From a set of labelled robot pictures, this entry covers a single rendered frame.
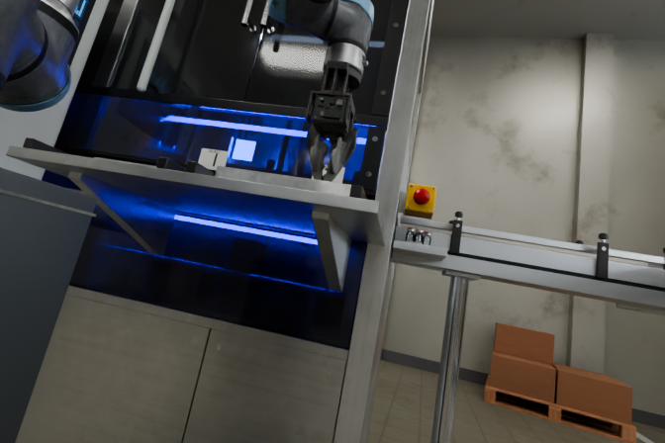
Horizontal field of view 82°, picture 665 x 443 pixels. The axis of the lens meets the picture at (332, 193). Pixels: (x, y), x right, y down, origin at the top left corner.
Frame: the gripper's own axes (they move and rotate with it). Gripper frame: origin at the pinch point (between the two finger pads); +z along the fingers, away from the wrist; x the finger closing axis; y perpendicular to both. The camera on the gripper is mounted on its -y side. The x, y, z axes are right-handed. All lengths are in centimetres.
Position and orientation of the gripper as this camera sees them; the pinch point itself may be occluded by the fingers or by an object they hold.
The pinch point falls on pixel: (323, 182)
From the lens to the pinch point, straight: 68.4
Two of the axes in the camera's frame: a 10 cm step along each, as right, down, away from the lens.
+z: -1.9, 9.6, -2.2
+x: 9.7, 1.5, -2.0
